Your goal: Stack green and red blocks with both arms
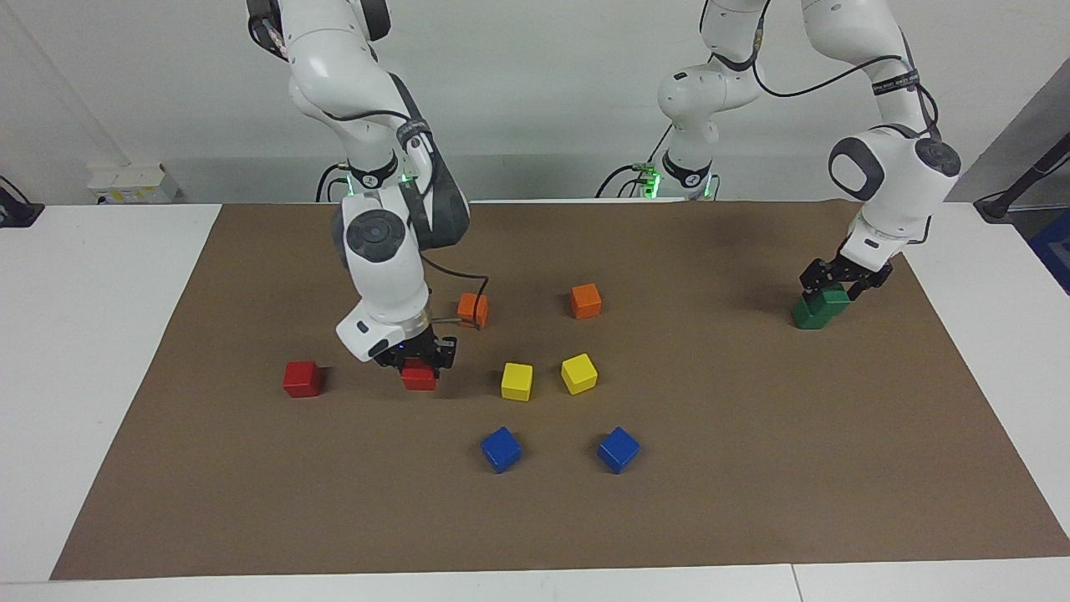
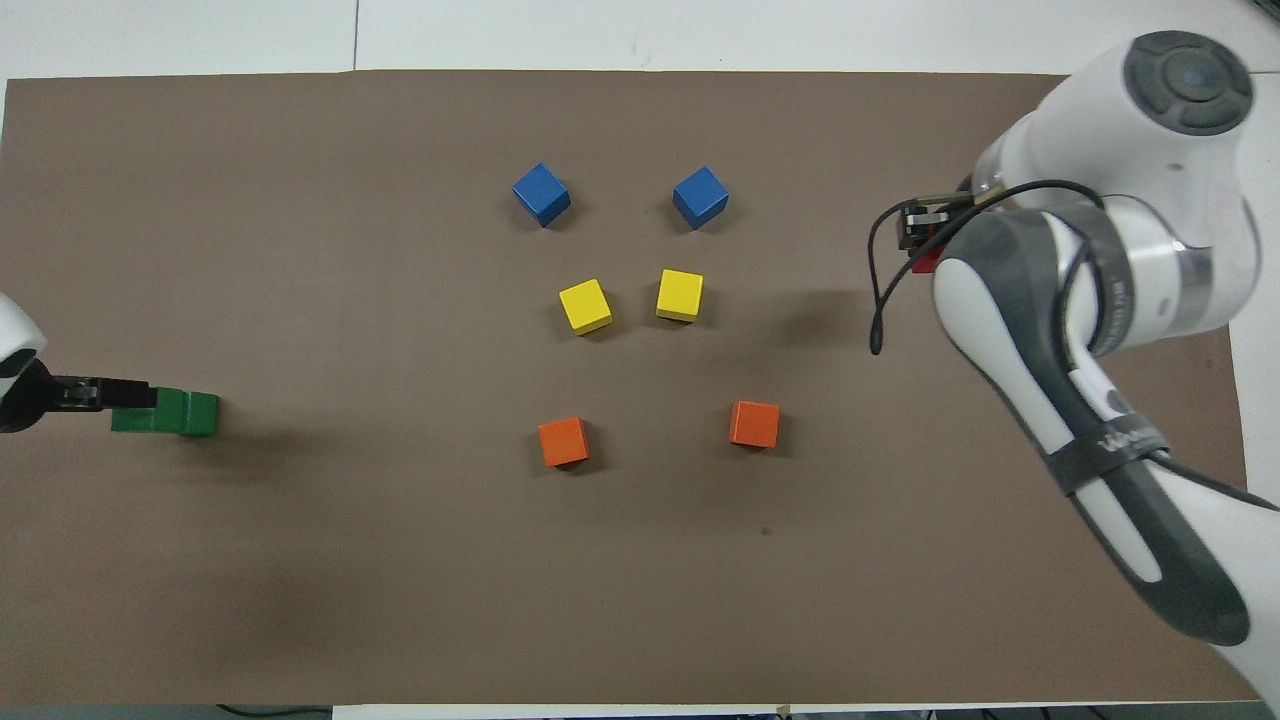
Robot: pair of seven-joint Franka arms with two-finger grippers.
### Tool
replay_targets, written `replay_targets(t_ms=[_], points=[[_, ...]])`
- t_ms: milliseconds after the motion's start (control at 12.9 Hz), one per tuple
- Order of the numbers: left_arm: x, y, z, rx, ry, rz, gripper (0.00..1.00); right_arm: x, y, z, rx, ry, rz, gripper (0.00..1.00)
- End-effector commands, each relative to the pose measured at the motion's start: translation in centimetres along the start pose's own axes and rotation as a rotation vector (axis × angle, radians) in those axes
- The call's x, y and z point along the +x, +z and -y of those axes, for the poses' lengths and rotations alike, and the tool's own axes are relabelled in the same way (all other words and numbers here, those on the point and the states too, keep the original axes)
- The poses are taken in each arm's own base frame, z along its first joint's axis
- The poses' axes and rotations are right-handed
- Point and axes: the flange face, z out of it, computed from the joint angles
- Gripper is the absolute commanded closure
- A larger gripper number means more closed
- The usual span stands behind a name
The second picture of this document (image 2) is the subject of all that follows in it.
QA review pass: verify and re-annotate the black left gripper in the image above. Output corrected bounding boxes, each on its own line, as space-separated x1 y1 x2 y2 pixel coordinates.
0 358 160 434

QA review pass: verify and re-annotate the blue wooden cube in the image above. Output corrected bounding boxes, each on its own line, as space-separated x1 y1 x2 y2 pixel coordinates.
512 162 572 228
672 165 730 231

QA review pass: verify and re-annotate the brown table mat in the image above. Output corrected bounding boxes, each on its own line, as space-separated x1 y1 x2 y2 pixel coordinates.
0 68 1263 706

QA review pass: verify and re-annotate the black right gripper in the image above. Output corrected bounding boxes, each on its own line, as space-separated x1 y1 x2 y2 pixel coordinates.
902 186 987 263

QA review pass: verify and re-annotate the yellow wooden cube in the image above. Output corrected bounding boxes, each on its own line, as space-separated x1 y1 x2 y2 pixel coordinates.
656 269 705 323
558 278 614 336

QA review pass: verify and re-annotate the orange wooden cube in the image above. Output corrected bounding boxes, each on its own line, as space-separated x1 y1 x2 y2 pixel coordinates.
538 416 591 468
729 400 781 450

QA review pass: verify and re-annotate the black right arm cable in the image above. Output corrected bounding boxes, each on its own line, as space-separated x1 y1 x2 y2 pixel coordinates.
868 180 1106 356

